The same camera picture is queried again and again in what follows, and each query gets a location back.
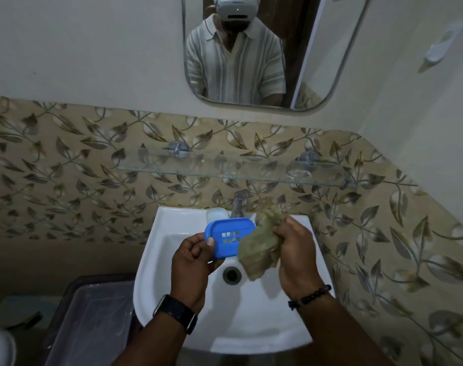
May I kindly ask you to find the black bead bracelet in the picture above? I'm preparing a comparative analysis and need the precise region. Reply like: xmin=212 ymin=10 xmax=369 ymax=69
xmin=287 ymin=284 xmax=332 ymax=311

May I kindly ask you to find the metal sink drain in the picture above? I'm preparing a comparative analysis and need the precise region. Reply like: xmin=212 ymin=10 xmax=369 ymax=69
xmin=222 ymin=266 xmax=242 ymax=285

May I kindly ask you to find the rounded wall mirror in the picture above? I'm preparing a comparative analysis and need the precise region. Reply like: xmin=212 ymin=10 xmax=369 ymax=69
xmin=181 ymin=0 xmax=373 ymax=112

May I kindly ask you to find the white wall hook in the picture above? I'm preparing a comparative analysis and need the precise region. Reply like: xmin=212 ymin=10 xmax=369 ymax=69
xmin=424 ymin=22 xmax=463 ymax=66

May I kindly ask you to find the person's right hand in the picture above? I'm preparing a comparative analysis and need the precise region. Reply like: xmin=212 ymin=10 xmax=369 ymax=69
xmin=273 ymin=216 xmax=326 ymax=301

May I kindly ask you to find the white soap bar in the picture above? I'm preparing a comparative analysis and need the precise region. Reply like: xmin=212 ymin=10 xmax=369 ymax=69
xmin=206 ymin=207 xmax=230 ymax=223

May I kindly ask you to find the black smartwatch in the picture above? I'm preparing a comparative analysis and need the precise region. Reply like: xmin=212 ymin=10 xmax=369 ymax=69
xmin=152 ymin=294 xmax=198 ymax=336

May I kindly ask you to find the glass wall shelf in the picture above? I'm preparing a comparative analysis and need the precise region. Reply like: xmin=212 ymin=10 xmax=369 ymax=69
xmin=117 ymin=149 xmax=356 ymax=188

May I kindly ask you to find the white ceramic wash basin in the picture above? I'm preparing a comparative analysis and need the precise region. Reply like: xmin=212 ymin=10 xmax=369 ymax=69
xmin=133 ymin=206 xmax=335 ymax=356

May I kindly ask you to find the chrome faucet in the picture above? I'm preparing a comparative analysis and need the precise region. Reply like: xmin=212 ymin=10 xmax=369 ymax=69
xmin=231 ymin=190 xmax=249 ymax=219

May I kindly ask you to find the beige cleaning cloth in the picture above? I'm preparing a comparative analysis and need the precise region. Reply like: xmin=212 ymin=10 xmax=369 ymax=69
xmin=238 ymin=197 xmax=285 ymax=282

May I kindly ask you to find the blue plastic soap dish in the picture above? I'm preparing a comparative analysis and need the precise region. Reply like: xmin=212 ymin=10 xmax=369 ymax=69
xmin=204 ymin=218 xmax=257 ymax=260

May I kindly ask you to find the person's left forearm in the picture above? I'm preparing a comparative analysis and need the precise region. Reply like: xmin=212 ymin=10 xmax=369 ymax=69
xmin=111 ymin=311 xmax=196 ymax=366

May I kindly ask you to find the person's left hand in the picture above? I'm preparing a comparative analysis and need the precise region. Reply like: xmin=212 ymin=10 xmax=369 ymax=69
xmin=171 ymin=232 xmax=225 ymax=314

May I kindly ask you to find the person's right forearm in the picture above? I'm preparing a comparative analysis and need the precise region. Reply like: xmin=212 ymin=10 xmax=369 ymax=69
xmin=292 ymin=290 xmax=396 ymax=366

